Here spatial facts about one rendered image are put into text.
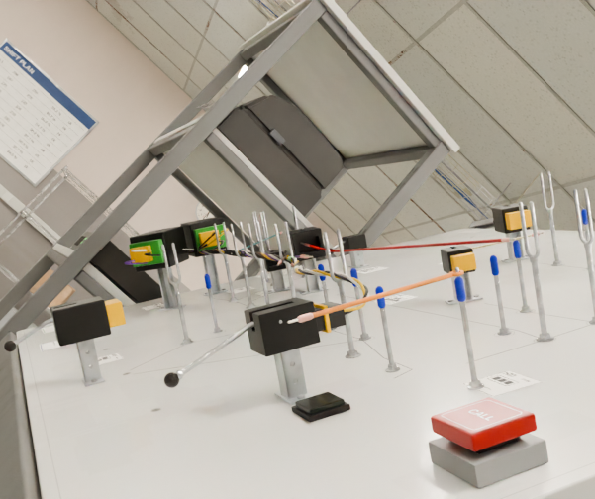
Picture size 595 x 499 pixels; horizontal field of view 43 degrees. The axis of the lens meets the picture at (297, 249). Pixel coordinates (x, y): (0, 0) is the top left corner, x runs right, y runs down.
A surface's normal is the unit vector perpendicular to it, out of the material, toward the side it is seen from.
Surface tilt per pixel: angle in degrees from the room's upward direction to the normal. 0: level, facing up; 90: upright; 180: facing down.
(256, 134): 90
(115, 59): 90
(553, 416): 54
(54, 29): 90
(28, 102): 90
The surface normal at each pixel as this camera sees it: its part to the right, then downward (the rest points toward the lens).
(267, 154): 0.39, 0.06
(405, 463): -0.18, -0.98
